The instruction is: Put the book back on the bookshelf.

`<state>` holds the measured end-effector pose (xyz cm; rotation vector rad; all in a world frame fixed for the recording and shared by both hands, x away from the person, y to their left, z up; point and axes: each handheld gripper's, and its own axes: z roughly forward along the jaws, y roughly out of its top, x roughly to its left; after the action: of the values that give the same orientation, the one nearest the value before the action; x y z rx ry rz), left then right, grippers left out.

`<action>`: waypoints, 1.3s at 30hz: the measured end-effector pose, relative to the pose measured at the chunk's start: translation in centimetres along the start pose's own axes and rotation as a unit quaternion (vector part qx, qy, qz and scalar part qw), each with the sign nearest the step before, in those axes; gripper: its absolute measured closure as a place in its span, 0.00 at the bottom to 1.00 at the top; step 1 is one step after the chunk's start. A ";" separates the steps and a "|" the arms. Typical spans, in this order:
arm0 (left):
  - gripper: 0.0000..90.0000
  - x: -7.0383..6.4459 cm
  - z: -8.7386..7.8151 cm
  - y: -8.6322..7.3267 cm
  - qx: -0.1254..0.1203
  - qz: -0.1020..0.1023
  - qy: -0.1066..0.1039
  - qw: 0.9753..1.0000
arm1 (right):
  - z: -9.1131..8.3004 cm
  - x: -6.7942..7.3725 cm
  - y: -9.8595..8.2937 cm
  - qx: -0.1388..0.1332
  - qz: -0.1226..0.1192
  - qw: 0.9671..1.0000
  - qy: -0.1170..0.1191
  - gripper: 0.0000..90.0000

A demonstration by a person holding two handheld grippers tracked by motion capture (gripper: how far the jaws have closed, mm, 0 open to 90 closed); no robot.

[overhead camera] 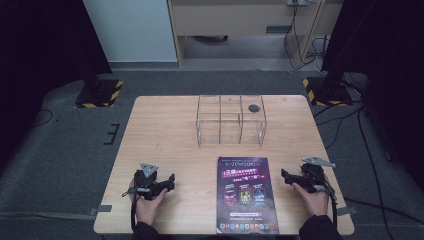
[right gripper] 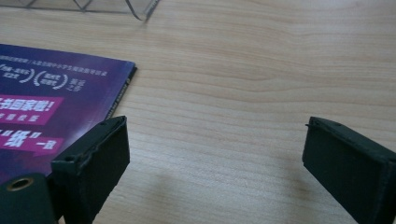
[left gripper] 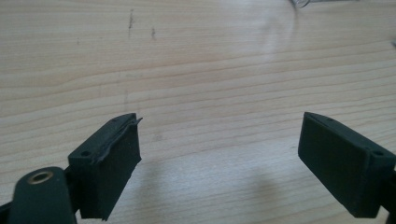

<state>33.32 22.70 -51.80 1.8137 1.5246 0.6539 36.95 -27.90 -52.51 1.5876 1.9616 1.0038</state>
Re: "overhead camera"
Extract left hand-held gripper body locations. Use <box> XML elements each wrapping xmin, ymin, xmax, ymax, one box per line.
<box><xmin>128</xmin><ymin>162</ymin><xmax>168</xmax><ymax>201</ymax></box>

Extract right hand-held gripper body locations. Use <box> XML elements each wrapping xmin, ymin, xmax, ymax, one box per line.
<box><xmin>292</xmin><ymin>156</ymin><xmax>337</xmax><ymax>194</ymax></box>

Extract person's right hand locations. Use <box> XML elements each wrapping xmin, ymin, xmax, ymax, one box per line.
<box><xmin>291</xmin><ymin>181</ymin><xmax>332</xmax><ymax>220</ymax></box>

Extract person's left hand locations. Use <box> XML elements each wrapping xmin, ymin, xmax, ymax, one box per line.
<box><xmin>129</xmin><ymin>179</ymin><xmax>170</xmax><ymax>226</ymax></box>

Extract grey tape strip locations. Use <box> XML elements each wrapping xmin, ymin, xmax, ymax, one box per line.
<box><xmin>335</xmin><ymin>206</ymin><xmax>360</xmax><ymax>217</ymax></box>
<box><xmin>88</xmin><ymin>204</ymin><xmax>113</xmax><ymax>217</ymax></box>

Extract purple glossy magazine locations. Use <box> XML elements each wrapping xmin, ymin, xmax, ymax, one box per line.
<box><xmin>215</xmin><ymin>156</ymin><xmax>281</xmax><ymax>236</ymax></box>

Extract clear acrylic divided organizer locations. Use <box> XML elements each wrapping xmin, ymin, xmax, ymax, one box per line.
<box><xmin>195</xmin><ymin>94</ymin><xmax>268</xmax><ymax>148</ymax></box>

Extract striped black stand base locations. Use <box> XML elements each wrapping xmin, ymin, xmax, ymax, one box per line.
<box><xmin>301</xmin><ymin>71</ymin><xmax>355</xmax><ymax>108</ymax></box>
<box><xmin>74</xmin><ymin>73</ymin><xmax>125</xmax><ymax>110</ymax></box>

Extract black curtain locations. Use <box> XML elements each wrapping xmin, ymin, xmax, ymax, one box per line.
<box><xmin>320</xmin><ymin>0</ymin><xmax>424</xmax><ymax>193</ymax></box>
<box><xmin>0</xmin><ymin>0</ymin><xmax>113</xmax><ymax>171</ymax></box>

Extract white cabinet panel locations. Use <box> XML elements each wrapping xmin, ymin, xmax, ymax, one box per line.
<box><xmin>82</xmin><ymin>0</ymin><xmax>179</xmax><ymax>64</ymax></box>

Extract left hand-held gripper cable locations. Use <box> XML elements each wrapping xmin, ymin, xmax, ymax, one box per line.
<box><xmin>121</xmin><ymin>187</ymin><xmax>141</xmax><ymax>232</ymax></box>

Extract hand-held gripper cable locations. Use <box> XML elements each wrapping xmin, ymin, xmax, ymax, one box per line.
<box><xmin>318</xmin><ymin>178</ymin><xmax>339</xmax><ymax>229</ymax></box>
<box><xmin>121</xmin><ymin>187</ymin><xmax>141</xmax><ymax>232</ymax></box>

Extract right hand-held gripper cable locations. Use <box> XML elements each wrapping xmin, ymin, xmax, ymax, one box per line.
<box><xmin>318</xmin><ymin>178</ymin><xmax>339</xmax><ymax>229</ymax></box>

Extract thin black floor cable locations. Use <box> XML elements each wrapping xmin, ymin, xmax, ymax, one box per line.
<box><xmin>32</xmin><ymin>108</ymin><xmax>55</xmax><ymax>128</ymax></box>

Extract black desk cables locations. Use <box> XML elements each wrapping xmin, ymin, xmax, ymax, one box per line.
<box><xmin>283</xmin><ymin>0</ymin><xmax>332</xmax><ymax>72</ymax></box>

